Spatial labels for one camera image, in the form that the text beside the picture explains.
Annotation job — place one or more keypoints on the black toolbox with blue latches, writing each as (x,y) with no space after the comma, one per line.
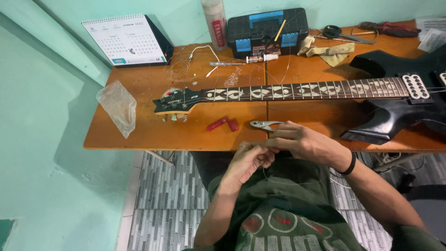
(258,29)

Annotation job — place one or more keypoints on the beige cloth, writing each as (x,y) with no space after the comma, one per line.
(331,53)

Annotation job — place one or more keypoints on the small glue bottle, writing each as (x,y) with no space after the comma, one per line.
(261,58)

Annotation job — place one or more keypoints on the metal table leg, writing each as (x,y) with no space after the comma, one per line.
(160,157)
(397,163)

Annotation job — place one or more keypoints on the white paper sheet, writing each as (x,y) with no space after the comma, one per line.
(432,23)
(433,41)

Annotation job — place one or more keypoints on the person's right fingers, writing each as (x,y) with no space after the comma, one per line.
(284,134)

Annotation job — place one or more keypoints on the person's left fingers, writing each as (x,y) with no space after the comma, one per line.
(261,155)

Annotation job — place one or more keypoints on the clear plastic bag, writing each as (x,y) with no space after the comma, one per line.
(118,106)

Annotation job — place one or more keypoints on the white can with red label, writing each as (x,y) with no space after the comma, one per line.
(215,24)

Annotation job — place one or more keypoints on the bare metal pliers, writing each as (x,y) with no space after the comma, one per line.
(263,124)

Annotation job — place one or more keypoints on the black wristband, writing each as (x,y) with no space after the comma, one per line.
(349,164)

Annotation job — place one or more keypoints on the black electric guitar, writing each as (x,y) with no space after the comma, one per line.
(313,91)

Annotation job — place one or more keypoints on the black chair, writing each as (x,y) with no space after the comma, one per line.
(427,205)

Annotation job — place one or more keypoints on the green printed shirt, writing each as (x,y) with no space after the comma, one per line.
(289,212)

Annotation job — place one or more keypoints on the person's left hand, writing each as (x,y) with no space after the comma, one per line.
(244,164)

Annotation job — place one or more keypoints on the person's right hand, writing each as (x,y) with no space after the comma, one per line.
(310,146)

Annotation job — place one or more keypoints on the yellow stick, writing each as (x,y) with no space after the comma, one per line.
(279,30)

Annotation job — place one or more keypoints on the crumpled clear plastic wrap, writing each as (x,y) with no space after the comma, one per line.
(232,77)

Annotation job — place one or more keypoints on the white desk calendar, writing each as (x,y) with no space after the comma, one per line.
(125,40)

